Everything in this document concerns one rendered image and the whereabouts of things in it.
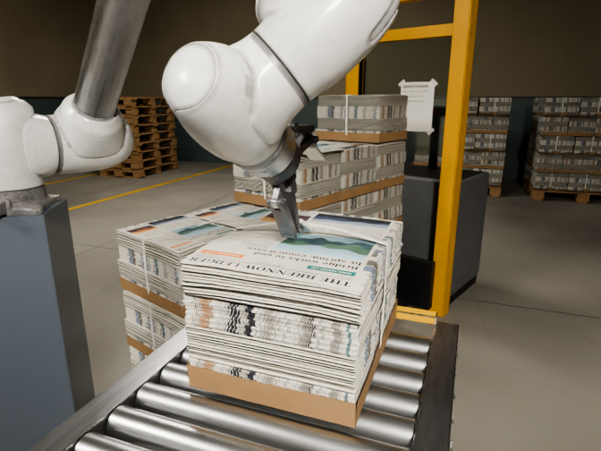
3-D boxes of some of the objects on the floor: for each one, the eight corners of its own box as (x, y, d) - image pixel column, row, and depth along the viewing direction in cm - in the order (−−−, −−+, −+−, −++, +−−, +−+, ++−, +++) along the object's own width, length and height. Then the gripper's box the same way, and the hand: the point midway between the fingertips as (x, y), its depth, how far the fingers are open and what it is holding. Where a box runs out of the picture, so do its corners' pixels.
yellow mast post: (428, 313, 277) (456, -21, 227) (435, 308, 284) (463, -18, 234) (443, 317, 272) (474, -24, 222) (448, 312, 278) (480, -21, 228)
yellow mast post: (340, 285, 318) (347, -3, 268) (347, 282, 324) (356, 0, 275) (351, 289, 312) (360, -5, 262) (358, 285, 319) (368, -3, 269)
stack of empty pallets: (140, 166, 881) (134, 97, 846) (180, 168, 857) (174, 97, 822) (96, 176, 765) (86, 97, 730) (139, 179, 742) (131, 97, 706)
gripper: (260, 72, 68) (304, 131, 88) (228, 232, 64) (282, 256, 83) (307, 70, 65) (342, 131, 85) (277, 238, 61) (320, 261, 81)
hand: (310, 191), depth 83 cm, fingers open, 13 cm apart
